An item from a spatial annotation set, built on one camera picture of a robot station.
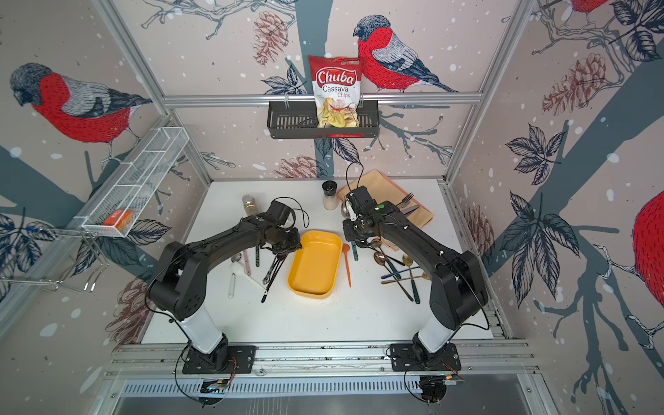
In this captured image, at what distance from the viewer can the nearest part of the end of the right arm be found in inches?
24.2

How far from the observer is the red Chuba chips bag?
831 millimetres

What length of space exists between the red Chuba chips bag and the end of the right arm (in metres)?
0.32
